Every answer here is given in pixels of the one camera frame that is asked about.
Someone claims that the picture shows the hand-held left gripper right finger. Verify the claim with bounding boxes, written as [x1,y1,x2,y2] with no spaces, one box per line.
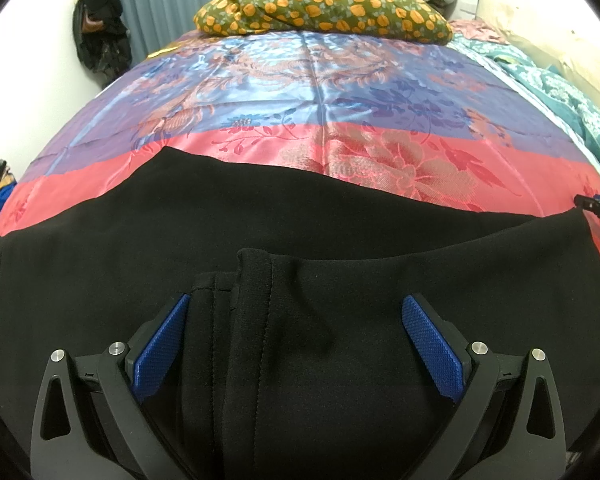
[401,294,567,480]

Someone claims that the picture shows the brown bag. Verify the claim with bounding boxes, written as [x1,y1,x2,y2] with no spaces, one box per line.
[80,0,106,35]

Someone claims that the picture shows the teal patterned blanket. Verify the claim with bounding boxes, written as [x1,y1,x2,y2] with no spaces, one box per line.
[450,35,538,73]

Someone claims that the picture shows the pink cloth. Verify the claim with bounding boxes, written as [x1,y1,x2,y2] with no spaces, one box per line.
[450,19,508,45]

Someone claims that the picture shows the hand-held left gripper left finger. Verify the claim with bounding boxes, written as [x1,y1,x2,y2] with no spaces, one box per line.
[30,292,191,480]

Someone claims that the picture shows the teal floral blanket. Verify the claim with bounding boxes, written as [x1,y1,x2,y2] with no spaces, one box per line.
[447,40,600,191]

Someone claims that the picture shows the orange floral green pillow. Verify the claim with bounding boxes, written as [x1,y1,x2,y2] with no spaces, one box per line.
[193,0,454,45]

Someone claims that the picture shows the cream pillow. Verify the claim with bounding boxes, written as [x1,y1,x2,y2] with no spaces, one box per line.
[475,0,600,121]

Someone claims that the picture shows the floral satin bedspread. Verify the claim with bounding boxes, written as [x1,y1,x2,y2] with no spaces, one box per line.
[0,30,600,281]

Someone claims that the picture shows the hanging dark coat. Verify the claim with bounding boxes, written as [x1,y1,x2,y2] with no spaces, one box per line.
[72,0,132,88]

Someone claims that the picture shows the black pants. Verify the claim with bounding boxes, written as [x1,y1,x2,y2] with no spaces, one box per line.
[0,146,600,480]

